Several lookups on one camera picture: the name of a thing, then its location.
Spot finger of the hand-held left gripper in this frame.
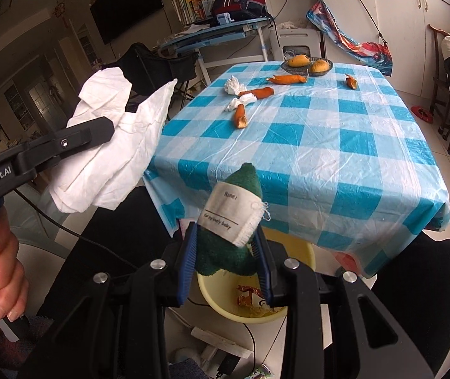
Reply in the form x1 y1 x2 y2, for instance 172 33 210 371
14 117 115 176

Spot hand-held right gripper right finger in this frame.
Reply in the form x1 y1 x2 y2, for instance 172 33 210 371
253 227 435 379

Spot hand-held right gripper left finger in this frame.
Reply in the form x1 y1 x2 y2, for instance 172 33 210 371
17 223 200 379

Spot red snack bag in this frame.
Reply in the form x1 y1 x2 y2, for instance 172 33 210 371
236 284 273 309

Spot green cloth with white label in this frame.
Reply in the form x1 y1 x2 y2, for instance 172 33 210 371
193 163 270 276

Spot large white tissue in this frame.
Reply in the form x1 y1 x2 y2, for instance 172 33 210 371
49 67 178 214

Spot yellow plastic basin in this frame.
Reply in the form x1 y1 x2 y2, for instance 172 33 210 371
197 229 315 324

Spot small tissue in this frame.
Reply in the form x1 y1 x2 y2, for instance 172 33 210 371
226 92 258 112
224 76 246 96

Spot person's left hand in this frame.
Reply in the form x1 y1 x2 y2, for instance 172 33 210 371
0 205 30 330

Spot light grey sofa seat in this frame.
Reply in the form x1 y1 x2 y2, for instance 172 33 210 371
6 193 91 253

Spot person's left leg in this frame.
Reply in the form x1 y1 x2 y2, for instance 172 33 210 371
39 185 182 324

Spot person's leg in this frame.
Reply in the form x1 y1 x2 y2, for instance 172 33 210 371
371 231 450 379
39 185 182 324

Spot white power strip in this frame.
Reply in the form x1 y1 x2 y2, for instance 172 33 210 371
191 326 249 358

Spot white round device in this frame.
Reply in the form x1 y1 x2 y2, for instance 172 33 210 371
170 347 194 364

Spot black power adapter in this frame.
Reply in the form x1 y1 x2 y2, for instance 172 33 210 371
217 353 241 377

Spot colourful small packet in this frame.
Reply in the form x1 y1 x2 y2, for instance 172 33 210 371
249 365 275 379

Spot black folding chair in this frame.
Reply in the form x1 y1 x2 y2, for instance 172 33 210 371
102 43 201 101

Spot blue checkered tablecloth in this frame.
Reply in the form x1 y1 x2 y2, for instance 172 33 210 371
143 61 450 277

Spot red knot ornament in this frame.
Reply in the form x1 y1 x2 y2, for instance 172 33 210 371
53 2 68 28

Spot person's right leg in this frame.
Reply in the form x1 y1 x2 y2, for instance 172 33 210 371
371 231 450 379

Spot blue study desk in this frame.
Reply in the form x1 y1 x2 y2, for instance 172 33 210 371
158 16 275 85

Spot row of books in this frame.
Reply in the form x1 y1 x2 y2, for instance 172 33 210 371
171 0 218 24

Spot dark striped backpack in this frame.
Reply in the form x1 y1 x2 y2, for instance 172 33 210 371
211 0 267 22

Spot red slipper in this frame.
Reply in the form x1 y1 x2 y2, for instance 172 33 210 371
411 106 434 122

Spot white floor appliance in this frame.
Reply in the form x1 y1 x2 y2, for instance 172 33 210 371
274 27 324 62

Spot colourful hanging bag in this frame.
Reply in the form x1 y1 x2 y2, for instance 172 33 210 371
306 0 393 76

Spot wooden chair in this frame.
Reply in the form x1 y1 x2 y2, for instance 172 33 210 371
428 24 450 127

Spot white cabinet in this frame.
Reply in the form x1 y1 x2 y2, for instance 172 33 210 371
308 0 450 99

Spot black cable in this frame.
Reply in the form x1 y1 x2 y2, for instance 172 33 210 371
14 189 170 257

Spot black wall television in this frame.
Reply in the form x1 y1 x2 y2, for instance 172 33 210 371
90 0 164 45

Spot wire fruit dish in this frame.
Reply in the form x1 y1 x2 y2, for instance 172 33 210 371
281 55 333 76

